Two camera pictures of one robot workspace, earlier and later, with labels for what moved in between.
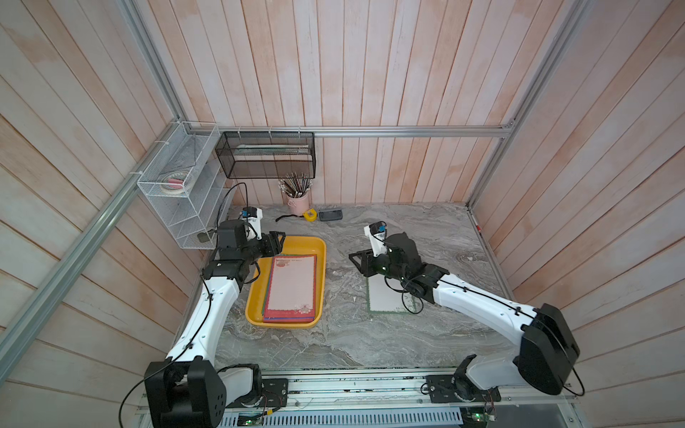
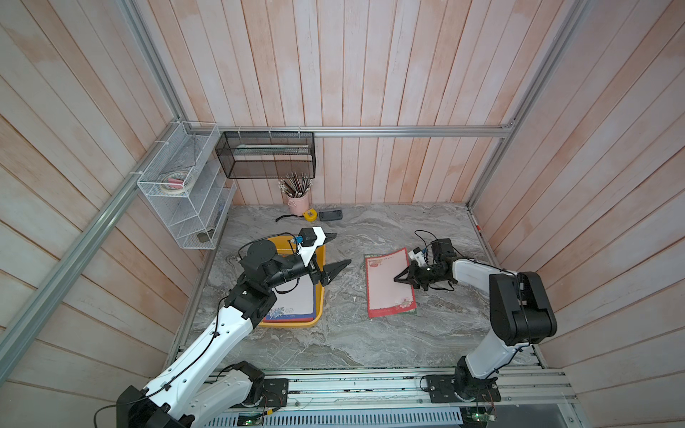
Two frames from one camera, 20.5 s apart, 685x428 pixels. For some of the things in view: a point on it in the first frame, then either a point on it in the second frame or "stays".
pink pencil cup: [298, 205] stays
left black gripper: [276, 243] -> [330, 271]
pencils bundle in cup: [294, 185] stays
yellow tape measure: [310, 215] stays
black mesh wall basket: [268, 154] stays
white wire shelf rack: [190, 184] stays
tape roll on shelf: [174, 183] stays
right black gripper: [367, 267] -> [414, 275]
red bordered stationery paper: [291, 293] -> [385, 295]
